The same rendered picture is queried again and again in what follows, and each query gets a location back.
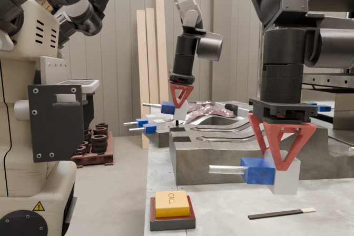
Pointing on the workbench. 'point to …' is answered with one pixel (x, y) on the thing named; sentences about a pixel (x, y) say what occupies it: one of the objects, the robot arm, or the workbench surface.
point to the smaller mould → (202, 102)
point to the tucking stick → (281, 213)
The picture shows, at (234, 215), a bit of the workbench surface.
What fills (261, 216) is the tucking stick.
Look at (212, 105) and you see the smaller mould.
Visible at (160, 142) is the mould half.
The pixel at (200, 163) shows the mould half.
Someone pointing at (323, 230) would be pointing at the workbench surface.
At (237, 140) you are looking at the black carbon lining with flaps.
